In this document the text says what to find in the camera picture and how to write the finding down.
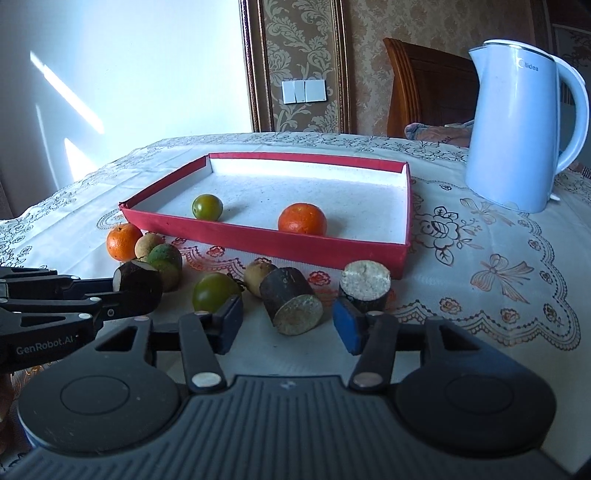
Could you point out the wooden chair back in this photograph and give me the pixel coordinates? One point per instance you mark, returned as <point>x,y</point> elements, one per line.
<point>429,92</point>

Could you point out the light blue electric kettle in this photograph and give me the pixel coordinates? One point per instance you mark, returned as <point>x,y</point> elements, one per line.
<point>508,129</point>

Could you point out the green plum with stem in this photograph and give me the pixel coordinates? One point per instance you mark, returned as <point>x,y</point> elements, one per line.
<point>212,291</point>

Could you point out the small orange tangerine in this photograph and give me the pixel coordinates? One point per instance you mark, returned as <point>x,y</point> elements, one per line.
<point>121,242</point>

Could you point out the large orange tangerine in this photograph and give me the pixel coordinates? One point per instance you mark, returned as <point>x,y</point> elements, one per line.
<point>302,220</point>

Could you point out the short dark sugarcane piece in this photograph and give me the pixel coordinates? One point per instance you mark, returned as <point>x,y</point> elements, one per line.
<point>364,281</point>

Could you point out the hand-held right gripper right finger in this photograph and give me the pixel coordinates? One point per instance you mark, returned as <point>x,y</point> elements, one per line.
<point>348,325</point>

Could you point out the green radish piece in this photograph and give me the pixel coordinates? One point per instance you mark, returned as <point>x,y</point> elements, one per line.
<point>166,263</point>

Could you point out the wooden wall moulding frame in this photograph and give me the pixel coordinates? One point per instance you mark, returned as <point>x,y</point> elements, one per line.
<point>251,69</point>

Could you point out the white wall light switch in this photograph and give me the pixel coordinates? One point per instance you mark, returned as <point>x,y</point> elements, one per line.
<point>304,91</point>

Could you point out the pink blanket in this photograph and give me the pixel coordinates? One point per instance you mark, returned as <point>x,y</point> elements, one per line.
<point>438,134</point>

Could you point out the red shallow box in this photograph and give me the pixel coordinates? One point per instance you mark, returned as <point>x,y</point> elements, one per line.
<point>323,256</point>

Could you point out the large brown longan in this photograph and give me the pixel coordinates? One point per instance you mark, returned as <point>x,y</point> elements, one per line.
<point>256,277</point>

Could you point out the small brown longan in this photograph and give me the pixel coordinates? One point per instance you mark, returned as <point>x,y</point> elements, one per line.
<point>147,244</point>

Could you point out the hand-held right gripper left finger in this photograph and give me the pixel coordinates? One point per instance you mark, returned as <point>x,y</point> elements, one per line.
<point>231,325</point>

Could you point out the long dark sugarcane piece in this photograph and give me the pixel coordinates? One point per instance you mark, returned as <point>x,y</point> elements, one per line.
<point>288,295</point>

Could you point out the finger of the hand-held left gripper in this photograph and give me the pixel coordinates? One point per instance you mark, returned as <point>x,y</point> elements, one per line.
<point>69,285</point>
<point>111,311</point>

